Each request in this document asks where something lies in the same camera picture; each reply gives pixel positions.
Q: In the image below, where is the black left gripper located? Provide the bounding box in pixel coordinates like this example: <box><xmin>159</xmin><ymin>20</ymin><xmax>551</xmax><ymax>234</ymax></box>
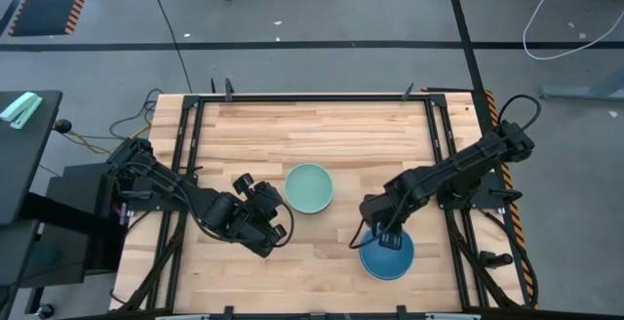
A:
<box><xmin>237</xmin><ymin>174</ymin><xmax>293</xmax><ymax>259</ymax></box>

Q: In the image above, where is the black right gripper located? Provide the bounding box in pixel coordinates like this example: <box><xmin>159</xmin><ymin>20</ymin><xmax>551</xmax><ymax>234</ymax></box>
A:
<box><xmin>359</xmin><ymin>193</ymin><xmax>409</xmax><ymax>252</ymax></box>

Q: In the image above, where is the black bowl with white outside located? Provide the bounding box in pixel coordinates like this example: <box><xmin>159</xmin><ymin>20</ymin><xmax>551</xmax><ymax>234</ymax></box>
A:
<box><xmin>358</xmin><ymin>228</ymin><xmax>416</xmax><ymax>282</ymax></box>

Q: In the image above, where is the mint green bowl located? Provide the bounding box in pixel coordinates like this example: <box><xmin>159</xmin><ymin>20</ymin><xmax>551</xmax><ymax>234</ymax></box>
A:
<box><xmin>283</xmin><ymin>162</ymin><xmax>335</xmax><ymax>216</ymax></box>

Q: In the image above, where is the black equipment box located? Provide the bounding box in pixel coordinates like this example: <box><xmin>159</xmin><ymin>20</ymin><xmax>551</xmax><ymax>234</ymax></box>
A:
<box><xmin>46</xmin><ymin>161</ymin><xmax>137</xmax><ymax>275</ymax></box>

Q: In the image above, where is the grey metal stand base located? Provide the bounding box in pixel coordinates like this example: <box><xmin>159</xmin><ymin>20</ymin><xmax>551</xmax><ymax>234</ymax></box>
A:
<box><xmin>538</xmin><ymin>64</ymin><xmax>624</xmax><ymax>101</ymax></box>

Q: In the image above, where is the black side desk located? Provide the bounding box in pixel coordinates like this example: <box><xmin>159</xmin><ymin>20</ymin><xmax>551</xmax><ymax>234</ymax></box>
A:
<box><xmin>0</xmin><ymin>89</ymin><xmax>63</xmax><ymax>227</ymax></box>

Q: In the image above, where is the mint green stapler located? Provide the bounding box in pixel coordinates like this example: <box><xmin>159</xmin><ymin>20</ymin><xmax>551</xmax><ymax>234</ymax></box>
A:
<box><xmin>0</xmin><ymin>91</ymin><xmax>44</xmax><ymax>131</ymax></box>

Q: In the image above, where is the black clamp handle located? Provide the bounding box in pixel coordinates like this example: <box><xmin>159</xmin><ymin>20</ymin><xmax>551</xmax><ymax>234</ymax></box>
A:
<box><xmin>488</xmin><ymin>187</ymin><xmax>524</xmax><ymax>200</ymax></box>
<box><xmin>479</xmin><ymin>250</ymin><xmax>515</xmax><ymax>269</ymax></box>

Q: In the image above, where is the black aluminium rig frame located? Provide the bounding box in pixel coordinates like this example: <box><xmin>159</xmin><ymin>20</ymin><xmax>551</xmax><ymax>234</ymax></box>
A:
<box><xmin>116</xmin><ymin>93</ymin><xmax>537</xmax><ymax>320</ymax></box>

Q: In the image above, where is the yellow floor cable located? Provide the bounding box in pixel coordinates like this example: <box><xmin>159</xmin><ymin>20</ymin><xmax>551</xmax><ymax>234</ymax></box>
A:
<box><xmin>67</xmin><ymin>123</ymin><xmax>152</xmax><ymax>155</ymax></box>

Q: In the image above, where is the black floor cable bundle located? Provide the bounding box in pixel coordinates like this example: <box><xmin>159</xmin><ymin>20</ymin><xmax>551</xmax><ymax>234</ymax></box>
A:
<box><xmin>107</xmin><ymin>88</ymin><xmax>165</xmax><ymax>165</ymax></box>

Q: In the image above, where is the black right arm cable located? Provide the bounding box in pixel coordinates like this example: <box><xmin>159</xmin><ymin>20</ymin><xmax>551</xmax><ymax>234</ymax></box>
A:
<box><xmin>496</xmin><ymin>94</ymin><xmax>542</xmax><ymax>132</ymax></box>

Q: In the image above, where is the thin black hanging cable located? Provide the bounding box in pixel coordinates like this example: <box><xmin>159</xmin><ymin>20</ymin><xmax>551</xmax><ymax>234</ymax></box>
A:
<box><xmin>144</xmin><ymin>0</ymin><xmax>194</xmax><ymax>95</ymax></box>

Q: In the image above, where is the white floor cable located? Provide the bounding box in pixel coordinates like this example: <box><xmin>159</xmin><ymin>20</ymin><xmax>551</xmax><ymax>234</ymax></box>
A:
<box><xmin>522</xmin><ymin>0</ymin><xmax>624</xmax><ymax>61</ymax></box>

